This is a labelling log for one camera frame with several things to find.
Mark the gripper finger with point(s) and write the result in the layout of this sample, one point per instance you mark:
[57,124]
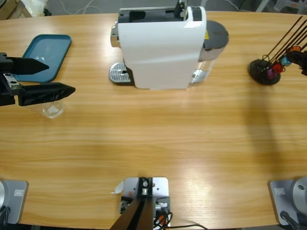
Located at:
[298,60]
[45,94]
[28,66]

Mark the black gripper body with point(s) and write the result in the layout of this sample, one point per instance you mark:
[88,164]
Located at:
[7,95]

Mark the orange coffee capsule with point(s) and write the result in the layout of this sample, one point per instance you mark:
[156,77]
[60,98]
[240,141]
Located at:
[295,49]

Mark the clear glass cup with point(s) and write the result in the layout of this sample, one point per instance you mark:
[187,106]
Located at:
[51,111]

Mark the white capsule coffee machine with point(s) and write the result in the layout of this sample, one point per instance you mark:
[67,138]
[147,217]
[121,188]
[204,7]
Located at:
[158,52]

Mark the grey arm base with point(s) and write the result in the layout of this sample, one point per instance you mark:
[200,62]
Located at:
[285,198]
[16,201]

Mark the blue coffee capsule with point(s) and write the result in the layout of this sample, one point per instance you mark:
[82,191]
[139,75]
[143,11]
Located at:
[285,61]

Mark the red coffee capsule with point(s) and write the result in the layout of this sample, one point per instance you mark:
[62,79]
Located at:
[278,67]

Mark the purple coffee capsule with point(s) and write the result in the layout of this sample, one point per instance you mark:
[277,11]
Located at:
[271,73]

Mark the teal rectangular tray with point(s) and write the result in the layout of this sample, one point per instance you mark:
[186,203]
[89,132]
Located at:
[50,46]

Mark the black capsule holder with rods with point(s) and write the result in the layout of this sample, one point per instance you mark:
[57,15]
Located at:
[260,74]

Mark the cardboard box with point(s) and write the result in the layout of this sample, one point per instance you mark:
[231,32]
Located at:
[10,9]

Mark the white plastic bag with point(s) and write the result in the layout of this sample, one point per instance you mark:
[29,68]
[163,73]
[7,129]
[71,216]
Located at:
[36,7]

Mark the white paper tag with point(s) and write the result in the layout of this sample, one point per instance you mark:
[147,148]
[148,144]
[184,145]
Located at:
[118,188]

